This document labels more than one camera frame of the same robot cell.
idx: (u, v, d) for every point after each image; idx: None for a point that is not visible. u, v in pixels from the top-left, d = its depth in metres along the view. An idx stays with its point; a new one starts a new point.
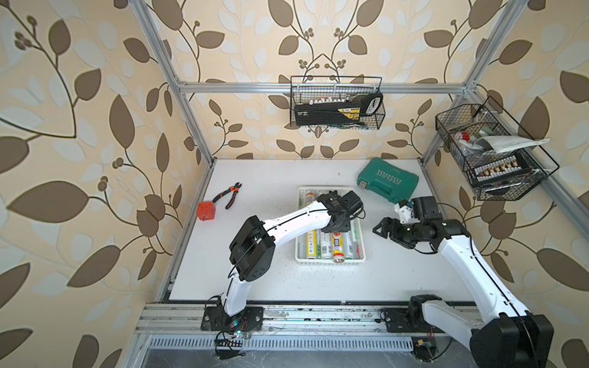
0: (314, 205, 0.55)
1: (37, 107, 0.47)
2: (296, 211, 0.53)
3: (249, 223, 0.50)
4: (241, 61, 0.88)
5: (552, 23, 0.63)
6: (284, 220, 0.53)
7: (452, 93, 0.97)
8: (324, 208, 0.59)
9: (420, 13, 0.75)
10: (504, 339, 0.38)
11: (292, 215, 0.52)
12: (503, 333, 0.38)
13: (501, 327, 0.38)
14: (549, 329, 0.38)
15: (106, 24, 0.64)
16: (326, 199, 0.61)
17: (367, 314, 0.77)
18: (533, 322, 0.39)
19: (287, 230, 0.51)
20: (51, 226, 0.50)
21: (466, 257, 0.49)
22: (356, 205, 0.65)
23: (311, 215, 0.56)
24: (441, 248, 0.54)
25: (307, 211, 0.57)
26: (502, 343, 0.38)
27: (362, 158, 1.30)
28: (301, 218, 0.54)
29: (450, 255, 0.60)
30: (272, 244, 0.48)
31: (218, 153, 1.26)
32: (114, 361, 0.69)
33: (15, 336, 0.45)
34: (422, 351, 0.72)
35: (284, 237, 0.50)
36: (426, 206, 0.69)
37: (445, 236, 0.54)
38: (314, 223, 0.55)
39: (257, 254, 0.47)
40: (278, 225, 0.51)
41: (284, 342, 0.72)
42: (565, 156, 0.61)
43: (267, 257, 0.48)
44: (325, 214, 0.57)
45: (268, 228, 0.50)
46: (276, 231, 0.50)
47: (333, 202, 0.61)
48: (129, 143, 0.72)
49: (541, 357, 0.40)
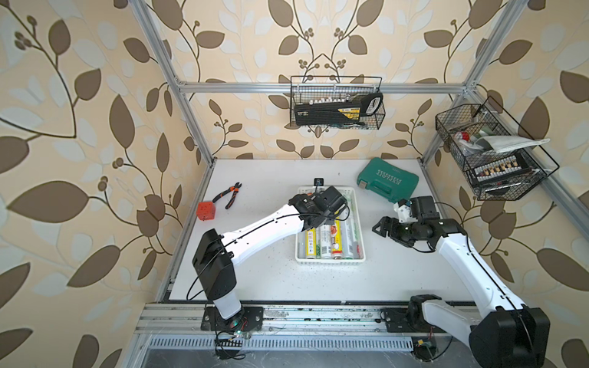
0: (284, 208, 0.53)
1: (37, 107, 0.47)
2: (263, 219, 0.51)
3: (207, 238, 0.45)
4: (241, 60, 0.88)
5: (552, 23, 0.63)
6: (246, 231, 0.47)
7: (452, 93, 0.97)
8: (297, 212, 0.52)
9: (420, 13, 0.75)
10: (501, 332, 0.39)
11: (257, 225, 0.49)
12: (500, 326, 0.39)
13: (498, 320, 0.39)
14: (546, 323, 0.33)
15: (106, 24, 0.64)
16: (300, 201, 0.55)
17: (367, 314, 0.77)
18: (530, 316, 0.39)
19: (248, 244, 0.46)
20: (51, 227, 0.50)
21: (462, 254, 0.50)
22: (336, 203, 0.58)
23: (280, 222, 0.50)
24: (438, 246, 0.55)
25: (275, 218, 0.50)
26: (500, 336, 0.39)
27: (362, 158, 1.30)
28: (266, 228, 0.48)
29: (449, 256, 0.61)
30: (226, 264, 0.42)
31: (218, 153, 1.25)
32: (114, 361, 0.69)
33: (15, 336, 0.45)
34: (422, 351, 0.72)
35: (244, 250, 0.45)
36: (423, 206, 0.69)
37: (442, 234, 0.55)
38: (283, 230, 0.49)
39: (214, 274, 0.41)
40: (240, 238, 0.46)
41: (284, 342, 0.72)
42: (565, 156, 0.61)
43: (225, 276, 0.43)
44: (296, 220, 0.51)
45: (227, 243, 0.45)
46: (236, 244, 0.45)
47: (307, 205, 0.54)
48: (129, 143, 0.72)
49: (541, 353, 0.40)
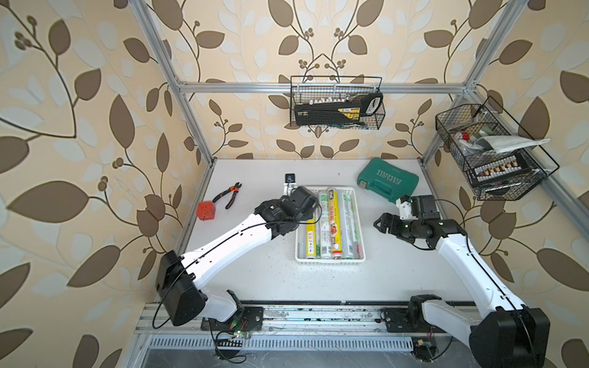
0: (249, 219, 0.50)
1: (37, 107, 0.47)
2: (228, 233, 0.48)
3: (167, 262, 0.42)
4: (241, 60, 0.88)
5: (552, 23, 0.63)
6: (208, 249, 0.44)
7: (452, 93, 0.97)
8: (262, 222, 0.50)
9: (420, 13, 0.75)
10: (501, 332, 0.39)
11: (220, 240, 0.46)
12: (500, 326, 0.39)
13: (499, 321, 0.39)
14: (546, 323, 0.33)
15: (106, 24, 0.64)
16: (267, 208, 0.53)
17: (367, 314, 0.77)
18: (529, 316, 0.39)
19: (212, 262, 0.43)
20: (51, 227, 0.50)
21: (463, 255, 0.50)
22: (304, 203, 0.56)
23: (245, 234, 0.48)
24: (438, 247, 0.55)
25: (239, 231, 0.48)
26: (500, 336, 0.39)
27: (362, 158, 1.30)
28: (231, 242, 0.46)
29: (449, 256, 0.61)
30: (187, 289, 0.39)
31: (218, 153, 1.25)
32: (114, 361, 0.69)
33: (15, 336, 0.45)
34: (422, 351, 0.72)
35: (208, 269, 0.43)
36: (424, 205, 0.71)
37: (442, 235, 0.55)
38: (249, 241, 0.48)
39: (176, 299, 0.39)
40: (202, 257, 0.43)
41: (284, 342, 0.72)
42: (565, 156, 0.61)
43: (188, 299, 0.41)
44: (262, 229, 0.49)
45: (188, 264, 0.42)
46: (199, 265, 0.42)
47: (274, 211, 0.52)
48: (129, 143, 0.72)
49: (541, 353, 0.40)
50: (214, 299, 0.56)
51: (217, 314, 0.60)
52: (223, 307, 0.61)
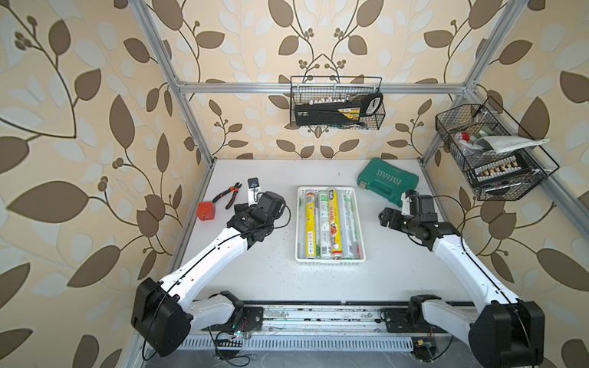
0: (224, 233, 0.52)
1: (37, 108, 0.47)
2: (205, 249, 0.48)
3: (145, 289, 0.40)
4: (241, 60, 0.88)
5: (552, 23, 0.63)
6: (188, 268, 0.45)
7: (452, 93, 0.97)
8: (237, 233, 0.52)
9: (420, 14, 0.75)
10: (498, 325, 0.39)
11: (199, 257, 0.47)
12: (496, 319, 0.39)
13: (495, 314, 0.40)
14: (541, 316, 0.40)
15: (106, 24, 0.64)
16: (238, 221, 0.55)
17: (367, 314, 0.77)
18: (524, 310, 0.40)
19: (194, 280, 0.44)
20: (51, 227, 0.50)
21: (458, 254, 0.51)
22: (273, 206, 0.60)
23: (222, 248, 0.49)
24: (434, 248, 0.57)
25: (217, 245, 0.49)
26: (497, 330, 0.39)
27: (362, 158, 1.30)
28: (210, 257, 0.47)
29: (445, 255, 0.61)
30: (174, 310, 0.39)
31: (218, 153, 1.26)
32: (114, 361, 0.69)
33: (15, 336, 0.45)
34: (422, 351, 0.72)
35: (190, 288, 0.44)
36: (423, 205, 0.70)
37: (439, 237, 0.56)
38: (228, 254, 0.50)
39: (162, 325, 0.38)
40: (182, 277, 0.43)
41: (284, 342, 0.72)
42: (564, 156, 0.60)
43: (174, 323, 0.41)
44: (238, 240, 0.51)
45: (168, 288, 0.41)
46: (180, 285, 0.42)
47: (245, 221, 0.55)
48: (129, 143, 0.72)
49: (537, 347, 0.40)
50: (203, 312, 0.54)
51: (216, 318, 0.61)
52: (220, 310, 0.61)
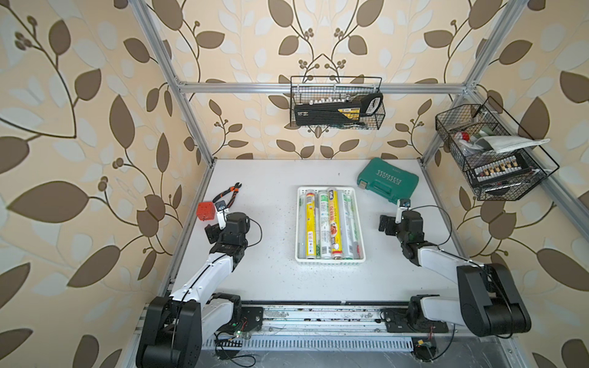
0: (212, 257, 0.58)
1: (37, 107, 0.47)
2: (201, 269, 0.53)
3: (155, 307, 0.42)
4: (241, 60, 0.88)
5: (552, 23, 0.63)
6: (192, 280, 0.49)
7: (452, 93, 0.97)
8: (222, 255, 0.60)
9: (421, 14, 0.75)
10: (471, 280, 0.45)
11: (199, 272, 0.52)
12: (468, 275, 0.46)
13: (466, 272, 0.46)
14: (505, 271, 0.46)
15: (106, 24, 0.64)
16: (218, 248, 0.62)
17: (367, 314, 0.77)
18: (491, 268, 0.46)
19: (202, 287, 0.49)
20: (51, 227, 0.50)
21: (435, 252, 0.60)
22: (238, 227, 0.67)
23: (216, 264, 0.56)
24: (419, 258, 0.65)
25: (210, 264, 0.56)
26: (472, 284, 0.45)
27: (362, 158, 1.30)
28: (208, 271, 0.53)
29: (428, 264, 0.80)
30: (195, 308, 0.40)
31: (218, 153, 1.25)
32: (113, 361, 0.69)
33: (15, 336, 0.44)
34: (422, 351, 0.72)
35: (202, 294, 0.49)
36: (411, 225, 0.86)
37: (422, 251, 0.64)
38: (222, 268, 0.57)
39: (183, 330, 0.40)
40: (192, 287, 0.48)
41: (284, 342, 0.72)
42: (565, 156, 0.61)
43: (193, 329, 0.43)
44: (225, 258, 0.59)
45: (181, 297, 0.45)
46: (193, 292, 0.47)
47: (225, 248, 0.63)
48: (129, 143, 0.72)
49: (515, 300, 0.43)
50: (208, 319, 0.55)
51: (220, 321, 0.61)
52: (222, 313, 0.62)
